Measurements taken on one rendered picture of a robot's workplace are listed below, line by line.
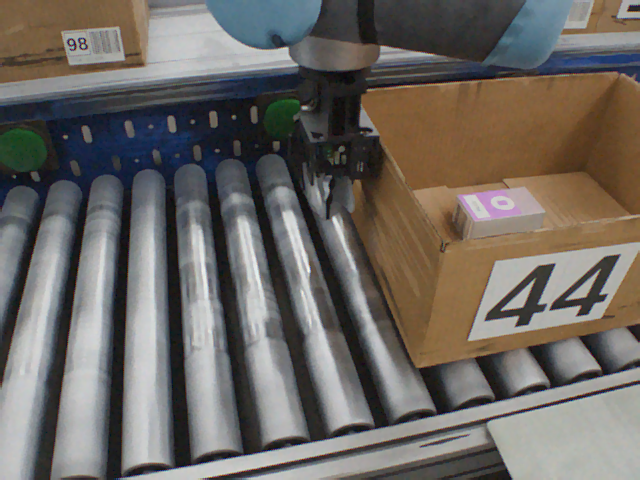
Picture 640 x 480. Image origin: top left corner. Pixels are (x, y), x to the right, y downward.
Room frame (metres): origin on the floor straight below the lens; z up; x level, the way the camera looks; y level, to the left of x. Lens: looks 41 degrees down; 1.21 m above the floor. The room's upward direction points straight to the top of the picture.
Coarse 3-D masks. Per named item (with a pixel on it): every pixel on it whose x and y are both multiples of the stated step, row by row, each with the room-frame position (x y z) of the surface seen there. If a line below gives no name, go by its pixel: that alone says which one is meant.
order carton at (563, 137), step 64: (384, 128) 0.62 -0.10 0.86; (448, 128) 0.64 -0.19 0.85; (512, 128) 0.66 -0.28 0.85; (576, 128) 0.68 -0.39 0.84; (384, 192) 0.46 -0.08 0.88; (448, 192) 0.62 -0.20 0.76; (576, 192) 0.63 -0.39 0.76; (384, 256) 0.44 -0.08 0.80; (448, 256) 0.33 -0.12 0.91; (512, 256) 0.34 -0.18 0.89; (448, 320) 0.33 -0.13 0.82
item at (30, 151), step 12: (12, 132) 0.65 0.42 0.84; (24, 132) 0.66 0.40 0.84; (0, 144) 0.65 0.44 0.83; (12, 144) 0.65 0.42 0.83; (24, 144) 0.65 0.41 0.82; (36, 144) 0.66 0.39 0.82; (0, 156) 0.65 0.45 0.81; (12, 156) 0.65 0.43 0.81; (24, 156) 0.65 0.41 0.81; (36, 156) 0.65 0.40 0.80; (12, 168) 0.65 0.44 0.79; (24, 168) 0.65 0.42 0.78; (36, 168) 0.66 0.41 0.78
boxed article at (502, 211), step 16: (480, 192) 0.56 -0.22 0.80; (496, 192) 0.57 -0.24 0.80; (512, 192) 0.57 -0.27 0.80; (528, 192) 0.57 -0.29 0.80; (464, 208) 0.53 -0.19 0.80; (480, 208) 0.53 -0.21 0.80; (496, 208) 0.53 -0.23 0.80; (512, 208) 0.53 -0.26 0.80; (528, 208) 0.53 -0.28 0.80; (464, 224) 0.53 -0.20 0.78; (480, 224) 0.51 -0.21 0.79; (496, 224) 0.51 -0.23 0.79; (512, 224) 0.52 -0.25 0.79; (528, 224) 0.52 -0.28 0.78
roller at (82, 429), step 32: (96, 192) 0.64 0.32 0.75; (96, 224) 0.56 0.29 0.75; (96, 256) 0.50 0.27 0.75; (96, 288) 0.44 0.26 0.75; (96, 320) 0.39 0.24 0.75; (96, 352) 0.35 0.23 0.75; (64, 384) 0.31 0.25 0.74; (96, 384) 0.31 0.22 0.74; (64, 416) 0.27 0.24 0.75; (96, 416) 0.27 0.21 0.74; (64, 448) 0.24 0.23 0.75; (96, 448) 0.24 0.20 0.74
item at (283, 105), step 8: (272, 104) 0.74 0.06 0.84; (280, 104) 0.74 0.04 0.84; (288, 104) 0.74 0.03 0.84; (296, 104) 0.74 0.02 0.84; (264, 112) 0.74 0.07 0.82; (272, 112) 0.73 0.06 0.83; (280, 112) 0.73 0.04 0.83; (288, 112) 0.74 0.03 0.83; (296, 112) 0.74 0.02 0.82; (264, 120) 0.73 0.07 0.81; (272, 120) 0.73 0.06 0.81; (280, 120) 0.73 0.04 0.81; (288, 120) 0.74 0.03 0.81; (272, 128) 0.73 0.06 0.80; (280, 128) 0.73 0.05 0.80; (288, 128) 0.74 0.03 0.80; (280, 136) 0.73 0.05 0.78; (288, 136) 0.74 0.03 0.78
